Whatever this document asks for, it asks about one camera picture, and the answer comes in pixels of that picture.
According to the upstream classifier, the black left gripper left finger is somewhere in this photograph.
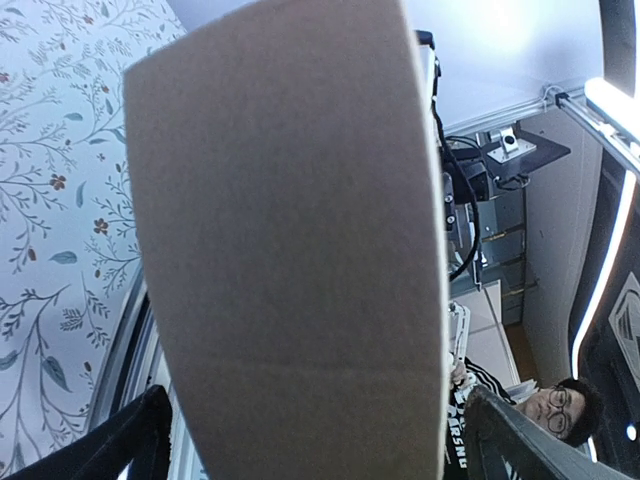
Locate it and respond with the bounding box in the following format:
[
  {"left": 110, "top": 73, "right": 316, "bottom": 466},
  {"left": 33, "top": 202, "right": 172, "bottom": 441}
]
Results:
[{"left": 10, "top": 385, "right": 173, "bottom": 479}]

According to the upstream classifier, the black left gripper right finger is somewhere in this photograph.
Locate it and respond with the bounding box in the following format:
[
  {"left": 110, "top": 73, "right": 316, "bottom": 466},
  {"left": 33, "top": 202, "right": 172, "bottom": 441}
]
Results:
[{"left": 464, "top": 386, "right": 626, "bottom": 480}]

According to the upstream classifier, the brown cardboard box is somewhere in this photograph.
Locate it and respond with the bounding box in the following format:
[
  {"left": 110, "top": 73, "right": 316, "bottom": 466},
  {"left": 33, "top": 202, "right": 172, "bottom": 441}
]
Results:
[{"left": 123, "top": 1, "right": 448, "bottom": 479}]

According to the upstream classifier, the person with glasses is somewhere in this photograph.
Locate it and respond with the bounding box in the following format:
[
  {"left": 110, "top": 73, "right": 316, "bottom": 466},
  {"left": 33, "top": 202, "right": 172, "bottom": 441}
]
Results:
[{"left": 443, "top": 359, "right": 604, "bottom": 479}]

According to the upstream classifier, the floral patterned table mat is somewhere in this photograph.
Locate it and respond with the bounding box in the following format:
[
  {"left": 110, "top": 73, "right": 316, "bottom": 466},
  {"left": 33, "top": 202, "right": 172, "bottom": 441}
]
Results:
[{"left": 1, "top": 1, "right": 184, "bottom": 476}]

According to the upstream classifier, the front aluminium rail frame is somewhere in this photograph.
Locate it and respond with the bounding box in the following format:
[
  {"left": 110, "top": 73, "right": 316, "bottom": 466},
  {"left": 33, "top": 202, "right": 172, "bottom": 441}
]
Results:
[{"left": 87, "top": 276, "right": 208, "bottom": 479}]

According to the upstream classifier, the dark wall panel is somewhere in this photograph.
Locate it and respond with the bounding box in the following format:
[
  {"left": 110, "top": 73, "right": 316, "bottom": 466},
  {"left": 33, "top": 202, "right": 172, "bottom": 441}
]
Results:
[{"left": 568, "top": 153, "right": 639, "bottom": 479}]

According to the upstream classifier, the overhead camera on mount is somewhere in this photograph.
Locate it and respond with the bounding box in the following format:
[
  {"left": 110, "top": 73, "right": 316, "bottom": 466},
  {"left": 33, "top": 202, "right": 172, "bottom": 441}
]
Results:
[{"left": 445, "top": 127, "right": 571, "bottom": 192}]

